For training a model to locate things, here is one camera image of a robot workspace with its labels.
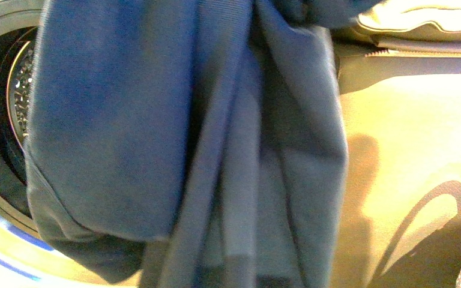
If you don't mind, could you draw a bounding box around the beige cloth on cabinet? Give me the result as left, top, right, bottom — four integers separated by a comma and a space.
332, 1, 461, 58

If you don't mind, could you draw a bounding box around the grey front-load washing machine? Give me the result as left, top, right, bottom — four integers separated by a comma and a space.
0, 0, 142, 288

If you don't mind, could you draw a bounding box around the dark navy blue garment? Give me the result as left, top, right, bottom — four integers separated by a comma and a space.
24, 1, 375, 287

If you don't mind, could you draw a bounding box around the grey fabric covered cabinet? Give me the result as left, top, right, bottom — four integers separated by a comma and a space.
331, 43, 461, 287

